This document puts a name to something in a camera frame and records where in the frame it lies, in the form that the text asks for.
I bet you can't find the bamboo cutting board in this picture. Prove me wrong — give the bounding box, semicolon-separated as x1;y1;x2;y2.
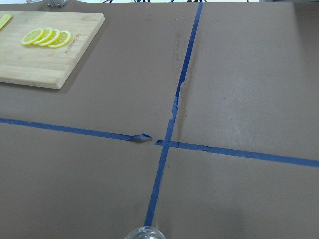
0;11;105;89

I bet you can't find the yellow plastic knife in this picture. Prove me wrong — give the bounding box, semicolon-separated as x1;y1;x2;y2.
0;14;12;30

